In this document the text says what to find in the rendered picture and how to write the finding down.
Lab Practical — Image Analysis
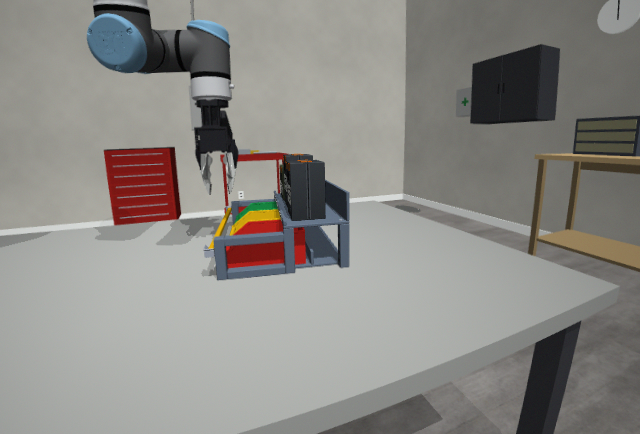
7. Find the green open bin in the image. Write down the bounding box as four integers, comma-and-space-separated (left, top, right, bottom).
233, 202, 278, 225

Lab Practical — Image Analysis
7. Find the yellow open bin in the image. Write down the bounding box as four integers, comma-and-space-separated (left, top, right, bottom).
230, 209, 281, 235

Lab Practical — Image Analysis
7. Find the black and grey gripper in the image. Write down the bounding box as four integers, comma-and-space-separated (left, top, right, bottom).
194, 99, 238, 195

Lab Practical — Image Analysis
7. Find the red bin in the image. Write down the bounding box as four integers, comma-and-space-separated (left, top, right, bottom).
226, 220, 306, 268

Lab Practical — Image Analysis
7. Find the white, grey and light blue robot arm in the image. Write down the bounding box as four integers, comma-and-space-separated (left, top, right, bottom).
87, 0, 234, 101

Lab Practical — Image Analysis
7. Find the yellow bar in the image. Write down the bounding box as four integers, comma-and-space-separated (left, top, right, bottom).
208, 208, 232, 249

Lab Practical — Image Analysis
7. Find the grey metal shelf rack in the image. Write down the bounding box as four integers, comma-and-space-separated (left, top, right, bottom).
203, 180, 349, 280

